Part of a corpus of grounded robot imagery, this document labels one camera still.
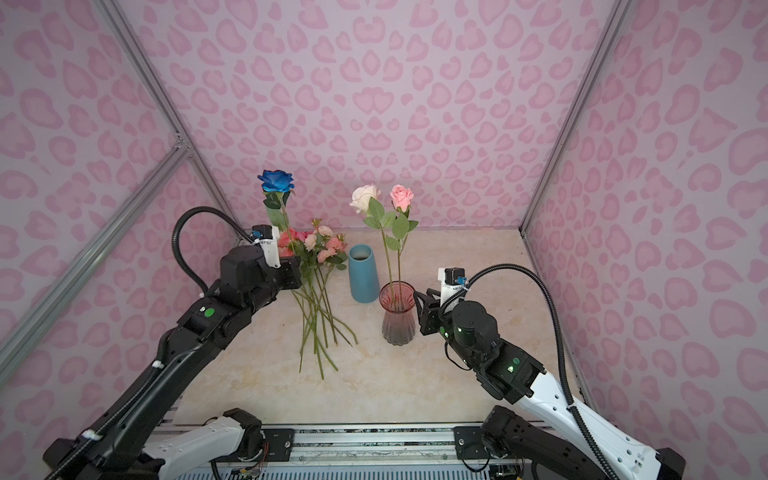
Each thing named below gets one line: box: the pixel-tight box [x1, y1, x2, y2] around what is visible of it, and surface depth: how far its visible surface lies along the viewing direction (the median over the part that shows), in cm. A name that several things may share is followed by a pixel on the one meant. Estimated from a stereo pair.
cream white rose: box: [350, 184, 396, 312], surface depth 75 cm
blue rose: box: [257, 170, 295, 232], surface depth 69 cm
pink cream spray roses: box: [293, 218, 358, 380], surface depth 100 cm
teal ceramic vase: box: [348, 244, 380, 303], surface depth 93 cm
